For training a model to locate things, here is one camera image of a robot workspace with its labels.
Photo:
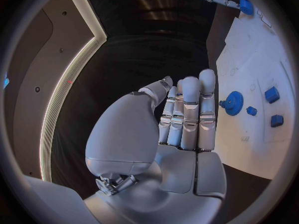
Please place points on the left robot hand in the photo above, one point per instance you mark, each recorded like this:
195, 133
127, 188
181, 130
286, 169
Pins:
130, 134

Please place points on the thick blue cylinder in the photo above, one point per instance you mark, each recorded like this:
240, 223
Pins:
246, 7

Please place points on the white task board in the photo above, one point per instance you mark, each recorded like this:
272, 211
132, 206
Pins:
245, 153

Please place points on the glowing light bar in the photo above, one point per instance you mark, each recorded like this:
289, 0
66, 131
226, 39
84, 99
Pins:
60, 100

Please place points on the small blue gear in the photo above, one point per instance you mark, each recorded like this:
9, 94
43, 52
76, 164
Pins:
222, 104

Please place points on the large blue plug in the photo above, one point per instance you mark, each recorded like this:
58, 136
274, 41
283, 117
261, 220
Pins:
272, 95

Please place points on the blue stepped peg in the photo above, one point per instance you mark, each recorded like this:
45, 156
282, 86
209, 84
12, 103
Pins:
251, 111

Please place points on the small blue plug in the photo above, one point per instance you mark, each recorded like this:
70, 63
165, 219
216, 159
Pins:
277, 121

